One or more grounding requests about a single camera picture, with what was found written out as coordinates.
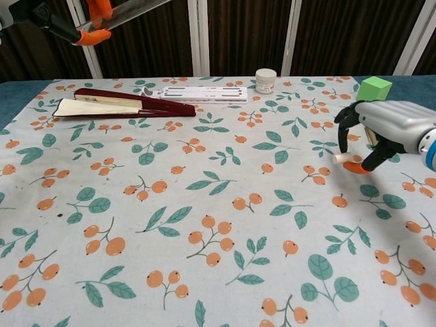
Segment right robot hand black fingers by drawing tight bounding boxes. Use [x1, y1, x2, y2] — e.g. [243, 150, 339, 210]
[333, 100, 436, 176]

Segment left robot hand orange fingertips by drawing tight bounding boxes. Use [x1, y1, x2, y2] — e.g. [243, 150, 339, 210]
[0, 0, 113, 47]

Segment clear glass tube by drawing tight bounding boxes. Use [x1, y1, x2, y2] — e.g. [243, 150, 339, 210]
[73, 0, 171, 33]

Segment black luncheon meat can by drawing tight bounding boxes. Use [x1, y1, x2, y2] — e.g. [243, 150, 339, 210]
[363, 125, 379, 150]

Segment green cube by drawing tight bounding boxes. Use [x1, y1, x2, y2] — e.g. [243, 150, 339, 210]
[356, 76, 392, 102]

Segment dark red folding fan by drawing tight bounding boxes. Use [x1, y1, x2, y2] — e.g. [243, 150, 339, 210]
[52, 87, 198, 119]

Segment small white jar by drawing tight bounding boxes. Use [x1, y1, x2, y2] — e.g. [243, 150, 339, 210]
[255, 67, 276, 95]

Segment white folded laptop stand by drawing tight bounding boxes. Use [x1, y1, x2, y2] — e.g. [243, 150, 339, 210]
[141, 85, 249, 104]

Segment floral tablecloth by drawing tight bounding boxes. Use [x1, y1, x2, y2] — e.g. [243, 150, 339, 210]
[0, 75, 436, 327]

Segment white frame post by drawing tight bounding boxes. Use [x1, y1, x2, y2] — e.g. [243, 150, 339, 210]
[188, 0, 211, 78]
[281, 0, 302, 78]
[66, 0, 103, 81]
[394, 0, 425, 76]

